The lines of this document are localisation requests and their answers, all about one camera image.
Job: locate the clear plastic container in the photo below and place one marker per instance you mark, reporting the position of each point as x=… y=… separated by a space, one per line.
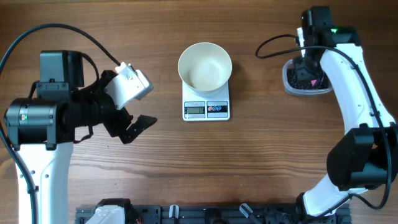
x=301 y=92

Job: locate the white digital kitchen scale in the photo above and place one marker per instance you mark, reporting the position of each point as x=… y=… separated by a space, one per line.
x=212 y=107

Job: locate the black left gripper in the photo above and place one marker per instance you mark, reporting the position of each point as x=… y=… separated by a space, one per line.
x=118 y=126

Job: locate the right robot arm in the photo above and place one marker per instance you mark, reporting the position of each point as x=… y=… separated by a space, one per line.
x=366 y=157

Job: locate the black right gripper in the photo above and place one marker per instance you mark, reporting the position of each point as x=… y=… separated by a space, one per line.
x=302 y=73

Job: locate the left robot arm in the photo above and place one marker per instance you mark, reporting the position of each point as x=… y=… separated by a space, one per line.
x=41 y=127

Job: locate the white bowl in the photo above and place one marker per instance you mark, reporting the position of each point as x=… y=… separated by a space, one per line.
x=205 y=67

